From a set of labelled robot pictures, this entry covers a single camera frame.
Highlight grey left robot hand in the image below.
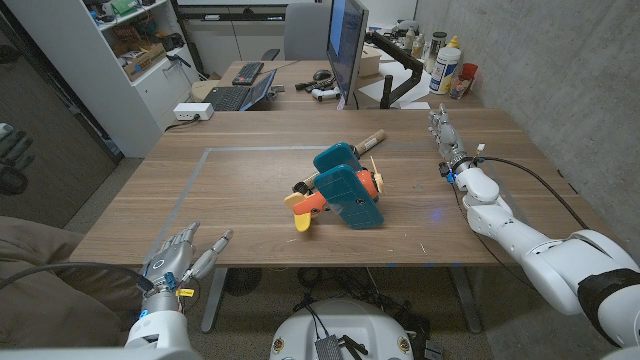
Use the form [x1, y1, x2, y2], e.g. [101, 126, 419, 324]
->
[141, 221, 235, 301]

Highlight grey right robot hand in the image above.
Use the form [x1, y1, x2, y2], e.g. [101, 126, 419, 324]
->
[428, 103, 474, 171]

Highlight teal and orange toy airplane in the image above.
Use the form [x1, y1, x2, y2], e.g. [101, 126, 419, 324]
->
[283, 141, 386, 234]

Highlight glass jar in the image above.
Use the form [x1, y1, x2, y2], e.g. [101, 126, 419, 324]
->
[448, 74, 474, 100]

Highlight grey table leg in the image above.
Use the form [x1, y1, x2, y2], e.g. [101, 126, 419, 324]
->
[200, 267, 229, 334]
[448, 264, 484, 335]

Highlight white wipes canister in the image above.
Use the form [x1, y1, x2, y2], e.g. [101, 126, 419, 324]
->
[428, 45, 462, 96]

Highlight round black floor disc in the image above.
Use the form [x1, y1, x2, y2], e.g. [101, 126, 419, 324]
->
[223, 268, 263, 297]

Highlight white paper sheets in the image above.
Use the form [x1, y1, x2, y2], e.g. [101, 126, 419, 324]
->
[357, 60, 434, 104]

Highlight dark lidded jar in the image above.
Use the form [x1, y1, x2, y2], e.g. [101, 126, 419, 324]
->
[423, 31, 448, 75]

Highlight light wooden box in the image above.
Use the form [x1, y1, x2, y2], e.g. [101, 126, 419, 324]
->
[357, 45, 383, 78]

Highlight brown cushion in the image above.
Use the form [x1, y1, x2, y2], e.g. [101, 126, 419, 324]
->
[0, 214, 151, 349]

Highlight white game controller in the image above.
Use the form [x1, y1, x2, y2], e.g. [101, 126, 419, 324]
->
[311, 87, 342, 103]

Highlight computer monitor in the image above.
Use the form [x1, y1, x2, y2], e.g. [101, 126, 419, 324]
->
[325, 0, 370, 106]

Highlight black round lens object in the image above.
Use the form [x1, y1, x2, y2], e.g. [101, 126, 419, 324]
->
[292, 172, 321, 196]

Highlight white power strip box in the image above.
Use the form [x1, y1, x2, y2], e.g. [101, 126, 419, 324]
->
[172, 102, 215, 122]

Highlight black remote controller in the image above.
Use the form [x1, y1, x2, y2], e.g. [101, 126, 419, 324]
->
[294, 77, 336, 94]

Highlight wooden back desk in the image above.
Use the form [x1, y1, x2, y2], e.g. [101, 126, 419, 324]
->
[192, 58, 485, 112]

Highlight open black laptop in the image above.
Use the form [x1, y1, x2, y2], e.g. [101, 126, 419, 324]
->
[202, 68, 278, 113]

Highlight grey office chair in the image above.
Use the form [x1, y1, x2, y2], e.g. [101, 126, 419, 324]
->
[259, 2, 332, 62]

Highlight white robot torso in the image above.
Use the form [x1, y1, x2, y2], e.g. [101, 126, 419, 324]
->
[268, 298, 415, 360]

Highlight white shelf cabinet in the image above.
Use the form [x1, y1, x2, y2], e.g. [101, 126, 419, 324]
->
[4, 0, 201, 159]

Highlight black keyboard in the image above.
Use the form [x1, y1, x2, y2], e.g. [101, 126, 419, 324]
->
[231, 61, 265, 87]

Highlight cardboard box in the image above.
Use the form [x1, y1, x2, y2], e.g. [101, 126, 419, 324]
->
[113, 42, 167, 82]

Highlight white low cabinet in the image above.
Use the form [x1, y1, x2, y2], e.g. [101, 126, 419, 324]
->
[182, 17, 289, 76]

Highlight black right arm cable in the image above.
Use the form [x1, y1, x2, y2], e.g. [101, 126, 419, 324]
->
[479, 155, 591, 231]

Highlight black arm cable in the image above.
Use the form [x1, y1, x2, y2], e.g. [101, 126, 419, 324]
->
[0, 261, 156, 294]
[479, 155, 591, 231]

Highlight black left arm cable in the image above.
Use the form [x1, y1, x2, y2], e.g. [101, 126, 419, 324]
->
[0, 261, 156, 294]

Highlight black power strip cable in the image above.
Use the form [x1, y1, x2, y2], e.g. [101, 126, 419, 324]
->
[164, 117, 199, 132]

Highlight black floor cables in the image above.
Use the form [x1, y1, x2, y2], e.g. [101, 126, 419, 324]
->
[294, 267, 431, 351]

